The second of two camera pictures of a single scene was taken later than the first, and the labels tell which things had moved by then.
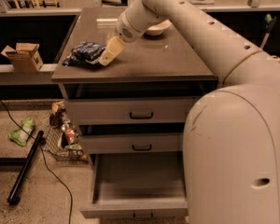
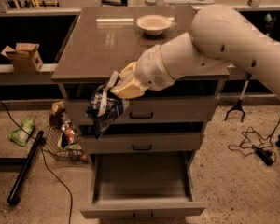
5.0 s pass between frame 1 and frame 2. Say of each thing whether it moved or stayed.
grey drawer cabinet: stayed
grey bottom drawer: stayed
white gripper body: moved
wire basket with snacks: stayed
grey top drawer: stayed
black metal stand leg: stayed
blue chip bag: moved
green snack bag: stayed
